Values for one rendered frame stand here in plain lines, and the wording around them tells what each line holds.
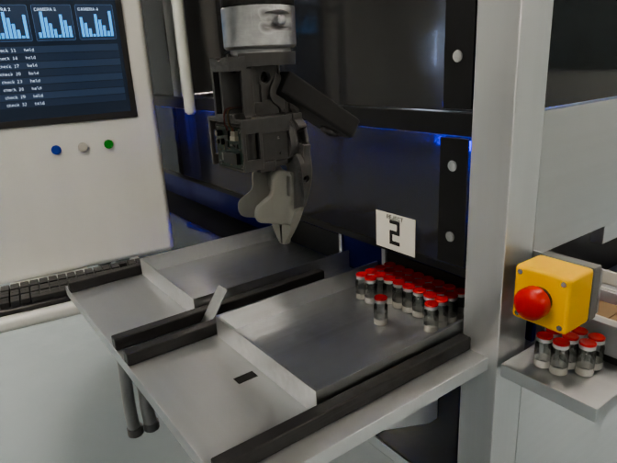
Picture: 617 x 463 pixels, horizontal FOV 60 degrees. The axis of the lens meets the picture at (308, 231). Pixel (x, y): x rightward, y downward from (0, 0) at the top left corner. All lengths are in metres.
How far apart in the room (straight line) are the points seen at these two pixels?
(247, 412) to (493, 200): 0.40
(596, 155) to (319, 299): 0.49
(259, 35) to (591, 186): 0.54
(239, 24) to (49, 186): 0.96
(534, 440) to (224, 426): 0.52
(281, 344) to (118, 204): 0.77
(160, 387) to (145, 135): 0.83
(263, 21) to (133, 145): 0.94
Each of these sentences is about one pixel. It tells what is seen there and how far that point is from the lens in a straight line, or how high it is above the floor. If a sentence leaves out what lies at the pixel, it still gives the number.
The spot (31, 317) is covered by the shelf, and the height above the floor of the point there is 0.80.
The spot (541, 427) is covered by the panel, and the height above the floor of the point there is 0.71.
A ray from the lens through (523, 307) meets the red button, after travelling 0.69.
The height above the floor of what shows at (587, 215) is 1.05.
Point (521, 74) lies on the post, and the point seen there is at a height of 1.26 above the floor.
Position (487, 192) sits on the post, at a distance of 0.72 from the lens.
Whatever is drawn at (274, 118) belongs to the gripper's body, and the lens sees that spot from 0.55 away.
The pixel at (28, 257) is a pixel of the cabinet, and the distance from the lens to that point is 1.47.
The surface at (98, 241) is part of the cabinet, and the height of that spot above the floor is 0.87.
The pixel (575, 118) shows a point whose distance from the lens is 0.81.
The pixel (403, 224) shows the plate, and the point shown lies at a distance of 0.83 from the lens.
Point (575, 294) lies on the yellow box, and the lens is 0.70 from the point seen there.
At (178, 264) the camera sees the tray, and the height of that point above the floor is 0.88.
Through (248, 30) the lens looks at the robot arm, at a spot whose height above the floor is 1.31.
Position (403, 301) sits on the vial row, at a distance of 0.89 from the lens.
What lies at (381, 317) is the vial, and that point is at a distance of 0.85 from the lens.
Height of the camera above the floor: 1.29
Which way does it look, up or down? 18 degrees down
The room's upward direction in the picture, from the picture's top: 3 degrees counter-clockwise
